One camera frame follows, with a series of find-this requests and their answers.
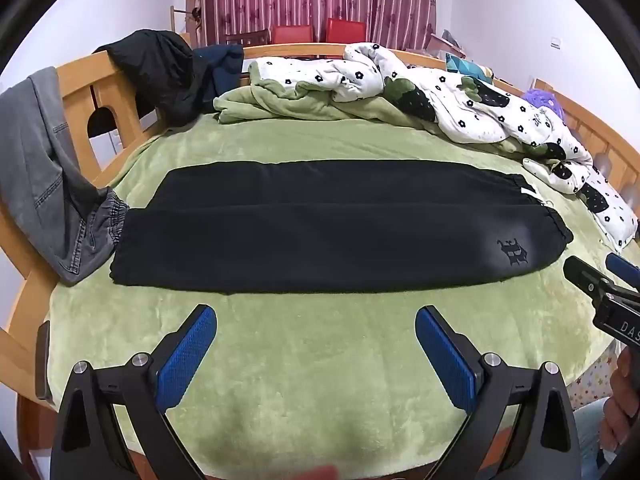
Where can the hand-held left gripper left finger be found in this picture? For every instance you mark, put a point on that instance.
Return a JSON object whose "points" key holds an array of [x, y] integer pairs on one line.
{"points": [[187, 355]]}

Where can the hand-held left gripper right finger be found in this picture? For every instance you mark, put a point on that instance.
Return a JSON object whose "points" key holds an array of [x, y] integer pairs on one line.
{"points": [[445, 355]]}

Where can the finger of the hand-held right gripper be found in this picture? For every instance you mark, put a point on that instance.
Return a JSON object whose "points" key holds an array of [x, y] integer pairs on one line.
{"points": [[622, 266], [582, 272]]}

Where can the black fleece pants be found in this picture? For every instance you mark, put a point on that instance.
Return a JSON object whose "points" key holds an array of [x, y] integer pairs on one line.
{"points": [[325, 230]]}

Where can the person's right hand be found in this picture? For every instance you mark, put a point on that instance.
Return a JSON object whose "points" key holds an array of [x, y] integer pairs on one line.
{"points": [[620, 410]]}

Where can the white floral pillow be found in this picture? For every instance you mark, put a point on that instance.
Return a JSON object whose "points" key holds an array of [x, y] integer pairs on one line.
{"points": [[612, 205]]}

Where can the star print sheet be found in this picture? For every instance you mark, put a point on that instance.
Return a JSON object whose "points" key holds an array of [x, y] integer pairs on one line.
{"points": [[595, 377]]}

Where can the green bed blanket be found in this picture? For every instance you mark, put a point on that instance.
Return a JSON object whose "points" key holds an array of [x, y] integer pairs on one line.
{"points": [[310, 355]]}

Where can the person's light blue pajama leg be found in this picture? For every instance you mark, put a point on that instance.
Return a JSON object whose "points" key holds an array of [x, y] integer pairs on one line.
{"points": [[590, 440]]}

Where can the purple fluffy item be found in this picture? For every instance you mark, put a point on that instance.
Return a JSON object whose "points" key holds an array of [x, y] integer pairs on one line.
{"points": [[542, 102]]}

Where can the white floral quilt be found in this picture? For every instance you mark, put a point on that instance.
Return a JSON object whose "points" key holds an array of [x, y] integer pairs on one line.
{"points": [[465, 105]]}

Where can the grey jeans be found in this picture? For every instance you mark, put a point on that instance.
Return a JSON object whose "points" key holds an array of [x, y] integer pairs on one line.
{"points": [[40, 180]]}

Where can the teal patterned pillow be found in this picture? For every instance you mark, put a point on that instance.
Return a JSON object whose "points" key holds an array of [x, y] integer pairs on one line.
{"points": [[467, 66]]}

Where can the crumpled green fleece blanket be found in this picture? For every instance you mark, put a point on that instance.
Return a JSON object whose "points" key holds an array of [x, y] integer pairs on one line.
{"points": [[295, 105]]}

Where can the black jacket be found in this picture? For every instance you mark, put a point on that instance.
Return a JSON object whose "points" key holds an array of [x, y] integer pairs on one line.
{"points": [[160, 70]]}

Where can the navy garment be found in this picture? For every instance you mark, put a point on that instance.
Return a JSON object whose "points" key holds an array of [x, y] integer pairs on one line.
{"points": [[225, 67]]}

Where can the dark wooden chair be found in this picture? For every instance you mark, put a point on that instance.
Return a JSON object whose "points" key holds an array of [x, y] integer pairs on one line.
{"points": [[247, 38]]}

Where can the red chair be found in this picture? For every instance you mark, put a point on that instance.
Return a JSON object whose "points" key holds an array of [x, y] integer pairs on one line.
{"points": [[292, 35], [345, 31]]}

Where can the wooden bed frame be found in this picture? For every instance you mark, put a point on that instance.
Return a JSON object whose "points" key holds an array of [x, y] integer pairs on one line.
{"points": [[107, 92]]}

